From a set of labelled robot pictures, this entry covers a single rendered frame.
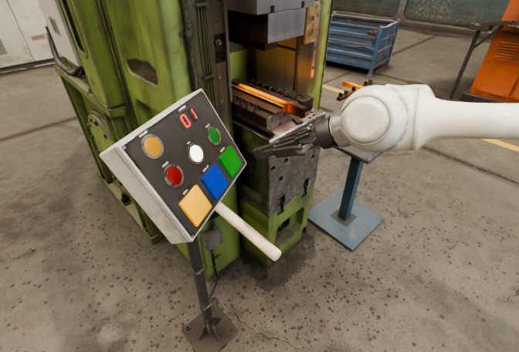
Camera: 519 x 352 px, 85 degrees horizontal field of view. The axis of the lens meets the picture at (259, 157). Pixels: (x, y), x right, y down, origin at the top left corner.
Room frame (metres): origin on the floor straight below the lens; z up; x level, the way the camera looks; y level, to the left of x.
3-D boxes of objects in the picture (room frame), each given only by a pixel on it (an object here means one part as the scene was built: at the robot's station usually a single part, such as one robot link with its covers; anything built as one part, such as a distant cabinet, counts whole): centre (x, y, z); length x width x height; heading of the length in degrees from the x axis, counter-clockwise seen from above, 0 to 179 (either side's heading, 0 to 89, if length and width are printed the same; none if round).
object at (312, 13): (1.42, -0.24, 1.27); 0.09 x 0.02 x 0.17; 134
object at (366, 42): (4.97, -1.51, 0.36); 1.20 x 0.80 x 0.72; 49
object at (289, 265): (1.07, -0.13, 0.01); 0.58 x 0.39 x 0.01; 134
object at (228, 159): (0.70, 0.09, 1.01); 0.07 x 0.05 x 0.07; 159
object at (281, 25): (1.25, 0.05, 1.32); 0.42 x 0.20 x 0.10; 44
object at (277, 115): (1.25, 0.05, 0.96); 0.42 x 0.20 x 0.09; 44
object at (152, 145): (0.55, 0.24, 1.16); 0.05 x 0.03 x 0.04; 134
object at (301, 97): (1.27, -0.19, 0.95); 0.12 x 0.08 x 0.06; 44
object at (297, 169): (1.30, 0.01, 0.69); 0.56 x 0.38 x 0.45; 44
